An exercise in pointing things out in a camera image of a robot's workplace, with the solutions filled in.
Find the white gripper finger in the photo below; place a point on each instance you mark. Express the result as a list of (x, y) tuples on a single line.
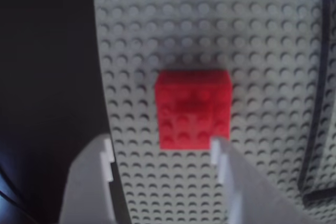
[(86, 182), (252, 197)]

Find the red brick cube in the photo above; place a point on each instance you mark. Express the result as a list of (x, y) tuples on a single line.
[(191, 108)]

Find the grey studded baseplate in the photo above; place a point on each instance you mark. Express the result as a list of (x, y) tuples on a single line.
[(197, 24)]

